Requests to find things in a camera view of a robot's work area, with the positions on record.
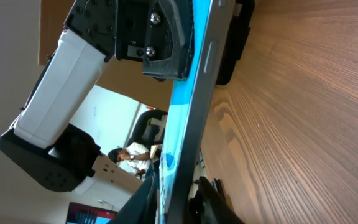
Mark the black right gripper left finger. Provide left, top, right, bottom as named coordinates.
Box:
left=108, top=176, right=157, bottom=224

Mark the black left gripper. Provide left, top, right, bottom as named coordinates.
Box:
left=115, top=0, right=195, bottom=80

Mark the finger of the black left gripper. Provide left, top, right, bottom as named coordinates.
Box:
left=216, top=0, right=255, bottom=85

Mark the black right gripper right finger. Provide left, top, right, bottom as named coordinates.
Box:
left=187, top=176, right=244, bottom=224

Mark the Galaxy S25 smartphone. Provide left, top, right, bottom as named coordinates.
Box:
left=158, top=0, right=236, bottom=223

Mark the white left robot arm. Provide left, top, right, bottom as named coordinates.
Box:
left=0, top=1, right=255, bottom=194

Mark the seated person in background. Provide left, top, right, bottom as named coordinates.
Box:
left=108, top=142, right=152, bottom=179

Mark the red black monitor screen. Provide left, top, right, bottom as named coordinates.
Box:
left=65, top=202, right=117, bottom=224

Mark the black office chair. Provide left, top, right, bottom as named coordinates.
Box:
left=126, top=109, right=167, bottom=149

